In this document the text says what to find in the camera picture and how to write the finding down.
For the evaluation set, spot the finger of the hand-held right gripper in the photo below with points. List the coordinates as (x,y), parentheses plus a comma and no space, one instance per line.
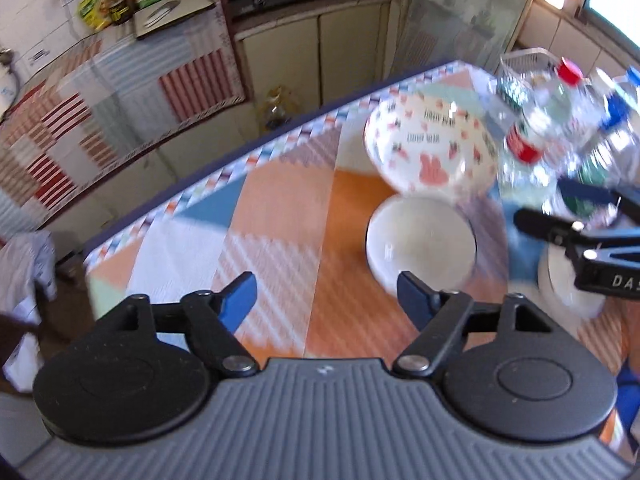
(542,225)
(585,191)

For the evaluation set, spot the printed ceramic plate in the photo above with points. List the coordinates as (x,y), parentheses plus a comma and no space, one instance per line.
(425,145)

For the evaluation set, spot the cutting board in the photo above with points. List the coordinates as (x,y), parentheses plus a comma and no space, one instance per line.
(195,7)

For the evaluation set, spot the blue label water bottle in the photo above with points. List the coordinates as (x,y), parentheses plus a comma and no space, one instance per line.
(620,107)

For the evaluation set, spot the kitchen knife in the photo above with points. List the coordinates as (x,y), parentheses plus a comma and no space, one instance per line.
(162,12)

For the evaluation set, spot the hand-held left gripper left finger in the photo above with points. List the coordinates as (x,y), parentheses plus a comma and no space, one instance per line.
(239,300)

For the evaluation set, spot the grey leaning panel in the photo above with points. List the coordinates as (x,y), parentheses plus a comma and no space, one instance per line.
(450,15)

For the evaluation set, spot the beige kitchen cabinet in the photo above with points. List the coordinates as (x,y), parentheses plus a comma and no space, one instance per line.
(280,55)

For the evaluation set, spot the white bowl with dark rim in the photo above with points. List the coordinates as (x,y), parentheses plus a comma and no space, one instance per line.
(420,245)
(560,280)

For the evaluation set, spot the yellow green food packet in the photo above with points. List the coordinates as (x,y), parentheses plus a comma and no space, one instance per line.
(95,10)

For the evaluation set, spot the plastic bottle on floor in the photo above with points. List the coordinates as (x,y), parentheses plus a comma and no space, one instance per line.
(275,105)

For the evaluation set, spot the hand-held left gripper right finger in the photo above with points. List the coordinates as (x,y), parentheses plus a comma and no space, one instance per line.
(412,297)

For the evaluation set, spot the striped cloth on chair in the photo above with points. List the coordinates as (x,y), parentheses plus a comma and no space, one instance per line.
(30,265)

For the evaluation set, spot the red cap water bottle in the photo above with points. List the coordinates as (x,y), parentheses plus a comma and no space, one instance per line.
(537,115)

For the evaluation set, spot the striped counter cloth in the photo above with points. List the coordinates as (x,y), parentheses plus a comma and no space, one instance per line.
(125,85)

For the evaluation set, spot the green label water bottle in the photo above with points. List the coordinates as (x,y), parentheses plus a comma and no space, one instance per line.
(592,177)

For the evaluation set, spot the colourful patchwork tablecloth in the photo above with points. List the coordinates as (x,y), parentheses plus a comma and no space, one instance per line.
(280,220)

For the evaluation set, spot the white plastic basket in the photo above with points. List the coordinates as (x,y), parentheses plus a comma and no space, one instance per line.
(525,57)

